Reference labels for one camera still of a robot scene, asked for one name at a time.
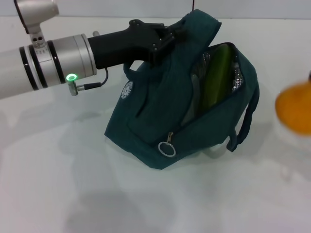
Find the orange pear fruit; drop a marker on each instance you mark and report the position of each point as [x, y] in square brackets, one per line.
[296, 109]

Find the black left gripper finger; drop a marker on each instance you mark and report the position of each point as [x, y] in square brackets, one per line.
[170, 41]
[172, 31]

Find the green cucumber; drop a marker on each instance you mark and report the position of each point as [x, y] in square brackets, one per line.
[216, 80]

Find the teal fabric lunch bag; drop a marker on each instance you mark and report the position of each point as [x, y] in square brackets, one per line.
[158, 97]

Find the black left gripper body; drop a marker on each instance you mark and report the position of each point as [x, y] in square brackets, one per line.
[119, 48]

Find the small silver left wrist stud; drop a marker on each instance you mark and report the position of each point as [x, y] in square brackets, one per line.
[95, 33]

